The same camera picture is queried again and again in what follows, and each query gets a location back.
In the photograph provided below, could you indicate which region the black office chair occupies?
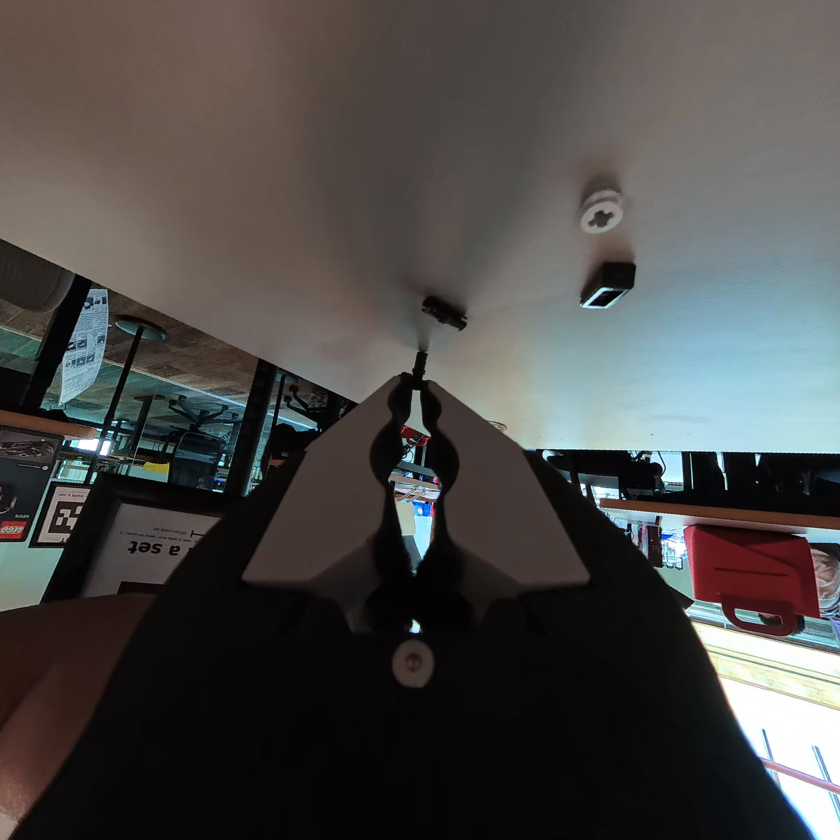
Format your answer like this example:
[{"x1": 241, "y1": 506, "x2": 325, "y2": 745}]
[{"x1": 157, "y1": 394, "x2": 240, "y2": 488}]

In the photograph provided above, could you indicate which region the tag card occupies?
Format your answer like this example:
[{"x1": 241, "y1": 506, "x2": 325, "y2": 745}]
[{"x1": 29, "y1": 482, "x2": 93, "y2": 549}]

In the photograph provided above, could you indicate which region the printed paper sheet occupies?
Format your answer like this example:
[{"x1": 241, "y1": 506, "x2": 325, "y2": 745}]
[{"x1": 56, "y1": 289, "x2": 110, "y2": 406}]

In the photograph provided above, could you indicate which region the instruction sign board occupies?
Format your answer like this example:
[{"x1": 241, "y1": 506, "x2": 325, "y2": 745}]
[{"x1": 41, "y1": 472, "x2": 227, "y2": 605}]

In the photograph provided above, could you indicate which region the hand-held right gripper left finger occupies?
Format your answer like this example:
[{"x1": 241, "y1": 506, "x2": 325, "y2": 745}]
[{"x1": 241, "y1": 374, "x2": 417, "y2": 632}]

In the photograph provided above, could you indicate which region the round pedestal table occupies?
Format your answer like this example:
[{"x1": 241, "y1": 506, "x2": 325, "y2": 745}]
[{"x1": 85, "y1": 315, "x2": 168, "y2": 483}]

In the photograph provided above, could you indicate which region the red case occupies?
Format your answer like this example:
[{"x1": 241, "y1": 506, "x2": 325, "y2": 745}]
[{"x1": 682, "y1": 525, "x2": 824, "y2": 637}]

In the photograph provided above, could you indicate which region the small black lego brick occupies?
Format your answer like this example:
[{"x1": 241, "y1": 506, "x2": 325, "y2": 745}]
[{"x1": 579, "y1": 261, "x2": 637, "y2": 309}]

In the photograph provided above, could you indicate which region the black column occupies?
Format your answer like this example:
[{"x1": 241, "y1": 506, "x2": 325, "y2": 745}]
[{"x1": 223, "y1": 360, "x2": 280, "y2": 496}]

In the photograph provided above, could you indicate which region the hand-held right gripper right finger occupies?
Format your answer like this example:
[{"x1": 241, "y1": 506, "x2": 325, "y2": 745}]
[{"x1": 420, "y1": 379, "x2": 592, "y2": 627}]

